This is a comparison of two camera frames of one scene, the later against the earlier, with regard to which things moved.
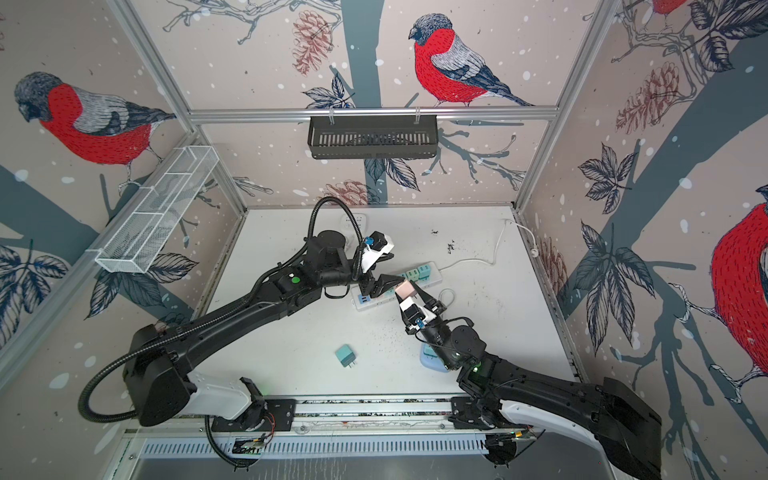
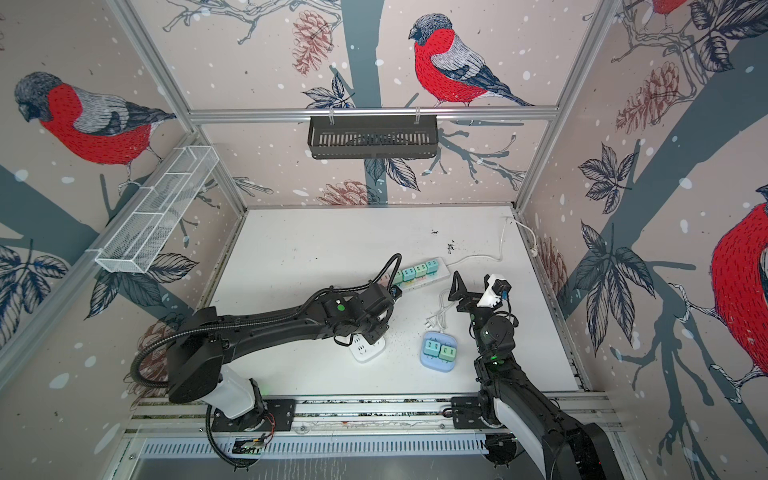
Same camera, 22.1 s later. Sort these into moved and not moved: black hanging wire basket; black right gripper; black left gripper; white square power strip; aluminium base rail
Moved: black left gripper; black right gripper; white square power strip
Not moved: aluminium base rail; black hanging wire basket
